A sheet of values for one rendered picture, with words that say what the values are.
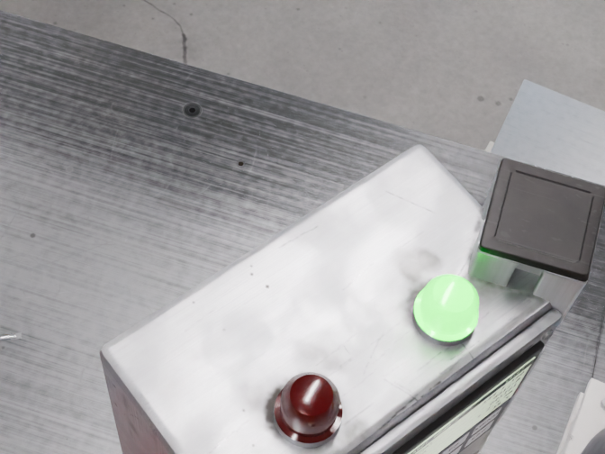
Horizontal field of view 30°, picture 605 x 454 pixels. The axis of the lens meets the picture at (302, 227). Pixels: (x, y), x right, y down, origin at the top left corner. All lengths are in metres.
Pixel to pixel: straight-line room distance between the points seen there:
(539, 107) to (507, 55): 1.13
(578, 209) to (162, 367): 0.18
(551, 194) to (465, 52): 2.00
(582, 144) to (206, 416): 0.95
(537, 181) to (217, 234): 0.77
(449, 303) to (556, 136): 0.90
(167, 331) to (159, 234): 0.76
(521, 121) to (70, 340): 0.57
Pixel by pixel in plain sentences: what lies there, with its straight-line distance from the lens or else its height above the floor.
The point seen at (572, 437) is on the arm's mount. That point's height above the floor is 0.88.
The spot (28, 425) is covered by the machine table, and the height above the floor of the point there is 0.83.
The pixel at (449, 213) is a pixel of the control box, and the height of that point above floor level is 1.47.
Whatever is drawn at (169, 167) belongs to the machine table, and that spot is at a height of 0.83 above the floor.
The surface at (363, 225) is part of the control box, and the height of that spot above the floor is 1.47.
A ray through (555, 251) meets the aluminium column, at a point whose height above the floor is 1.50.
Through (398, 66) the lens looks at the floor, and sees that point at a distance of 2.41.
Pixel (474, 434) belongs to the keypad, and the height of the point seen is 1.37.
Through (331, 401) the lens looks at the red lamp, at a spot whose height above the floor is 1.50.
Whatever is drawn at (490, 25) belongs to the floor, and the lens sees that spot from 2.52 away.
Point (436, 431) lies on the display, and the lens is 0.46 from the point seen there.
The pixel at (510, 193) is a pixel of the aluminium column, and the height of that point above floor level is 1.50.
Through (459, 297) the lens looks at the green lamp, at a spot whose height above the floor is 1.50.
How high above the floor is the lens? 1.88
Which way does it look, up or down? 60 degrees down
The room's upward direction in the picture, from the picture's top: 8 degrees clockwise
